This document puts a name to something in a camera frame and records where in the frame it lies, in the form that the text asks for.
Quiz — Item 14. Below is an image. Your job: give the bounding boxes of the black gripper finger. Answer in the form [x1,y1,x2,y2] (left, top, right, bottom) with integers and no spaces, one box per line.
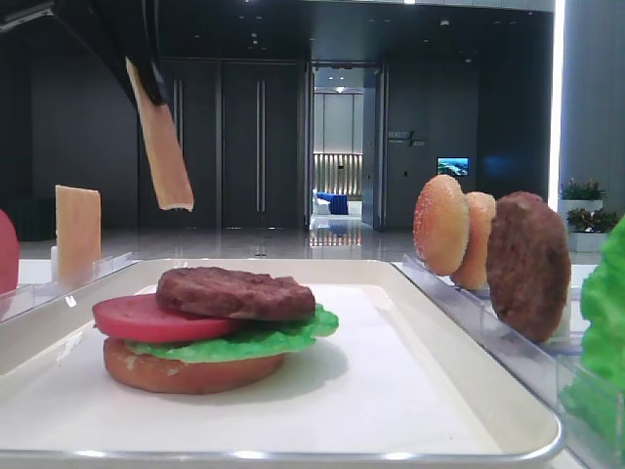
[127,46,166,105]

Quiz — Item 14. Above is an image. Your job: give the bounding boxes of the orange cheese slice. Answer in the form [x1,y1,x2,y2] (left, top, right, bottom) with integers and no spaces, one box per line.
[126,60,194,211]
[55,185,102,281]

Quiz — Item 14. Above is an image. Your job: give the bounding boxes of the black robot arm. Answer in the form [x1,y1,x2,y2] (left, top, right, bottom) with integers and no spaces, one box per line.
[1,0,167,106]

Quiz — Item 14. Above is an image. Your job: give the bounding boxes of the upright orange cheese slice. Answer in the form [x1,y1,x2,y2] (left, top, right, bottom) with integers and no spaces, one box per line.
[55,185,102,281]

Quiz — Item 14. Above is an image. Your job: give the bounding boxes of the upright red tomato slice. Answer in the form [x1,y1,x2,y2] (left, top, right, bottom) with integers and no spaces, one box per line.
[0,210,20,294]

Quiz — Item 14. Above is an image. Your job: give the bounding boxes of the brown meat patty on tray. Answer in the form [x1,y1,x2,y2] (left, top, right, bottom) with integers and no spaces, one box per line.
[155,267,316,321]

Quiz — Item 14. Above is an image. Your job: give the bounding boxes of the red tomato slice on tray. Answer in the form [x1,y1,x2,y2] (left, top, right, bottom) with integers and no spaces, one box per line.
[92,294,249,344]

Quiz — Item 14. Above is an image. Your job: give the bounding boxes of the green lettuce leaf on tray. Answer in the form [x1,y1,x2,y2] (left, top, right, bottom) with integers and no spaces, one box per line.
[122,304,339,363]

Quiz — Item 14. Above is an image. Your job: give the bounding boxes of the upright brown meat patty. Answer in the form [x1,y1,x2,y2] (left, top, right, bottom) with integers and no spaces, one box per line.
[486,192,571,343]

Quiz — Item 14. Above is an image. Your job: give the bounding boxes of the upright green lettuce leaf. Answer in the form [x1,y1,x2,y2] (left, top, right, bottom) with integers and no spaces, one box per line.
[562,222,624,443]

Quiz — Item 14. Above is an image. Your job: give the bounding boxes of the dark double door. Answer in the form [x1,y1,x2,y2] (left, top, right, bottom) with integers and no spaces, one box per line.
[140,61,304,229]

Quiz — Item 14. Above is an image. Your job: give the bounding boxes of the bottom bun half on tray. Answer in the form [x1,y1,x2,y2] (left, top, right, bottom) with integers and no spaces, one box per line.
[103,338,285,395]

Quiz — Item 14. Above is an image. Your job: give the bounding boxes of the sesame top bun upright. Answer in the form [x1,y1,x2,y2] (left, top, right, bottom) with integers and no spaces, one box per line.
[413,175,469,276]

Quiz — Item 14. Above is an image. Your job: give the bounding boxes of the white rectangular metal tray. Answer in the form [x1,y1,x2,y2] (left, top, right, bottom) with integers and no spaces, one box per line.
[1,259,563,468]

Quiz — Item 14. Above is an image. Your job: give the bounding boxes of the potted plants in white planter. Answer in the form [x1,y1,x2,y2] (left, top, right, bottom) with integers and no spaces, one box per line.
[558,179,619,253]

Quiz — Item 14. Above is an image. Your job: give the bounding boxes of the left clear acrylic rack rail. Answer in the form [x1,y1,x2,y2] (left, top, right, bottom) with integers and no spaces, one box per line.
[1,252,136,321]

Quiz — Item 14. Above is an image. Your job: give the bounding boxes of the clear acrylic rack rail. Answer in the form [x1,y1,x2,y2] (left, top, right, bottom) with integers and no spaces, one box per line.
[1,252,136,321]
[400,255,624,468]

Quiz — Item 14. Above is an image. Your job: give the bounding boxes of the wall display screen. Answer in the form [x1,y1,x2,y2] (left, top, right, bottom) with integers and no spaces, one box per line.
[437,157,470,178]

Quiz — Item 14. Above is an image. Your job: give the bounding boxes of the right clear acrylic rack rail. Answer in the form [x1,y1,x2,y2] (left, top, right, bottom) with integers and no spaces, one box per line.
[400,255,624,468]

